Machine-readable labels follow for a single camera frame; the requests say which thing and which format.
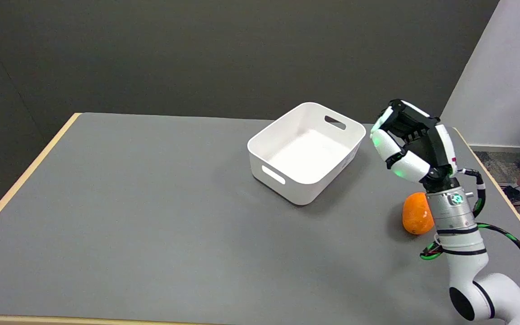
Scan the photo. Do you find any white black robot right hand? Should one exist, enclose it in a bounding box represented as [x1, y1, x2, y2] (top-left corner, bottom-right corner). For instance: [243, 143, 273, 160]
[371, 99, 459, 184]

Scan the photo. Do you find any orange mango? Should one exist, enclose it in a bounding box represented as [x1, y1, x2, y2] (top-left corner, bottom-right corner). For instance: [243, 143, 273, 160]
[402, 192, 435, 235]

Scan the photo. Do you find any dark sneaker shoe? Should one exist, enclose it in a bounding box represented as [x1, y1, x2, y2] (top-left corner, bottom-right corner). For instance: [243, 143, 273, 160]
[502, 185, 520, 206]

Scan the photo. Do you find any white plastic storage bin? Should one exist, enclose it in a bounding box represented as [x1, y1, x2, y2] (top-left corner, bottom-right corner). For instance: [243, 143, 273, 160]
[247, 102, 367, 206]

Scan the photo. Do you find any black green braided robot cable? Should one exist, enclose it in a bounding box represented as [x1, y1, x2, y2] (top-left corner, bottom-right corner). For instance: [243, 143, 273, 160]
[420, 168, 520, 312]

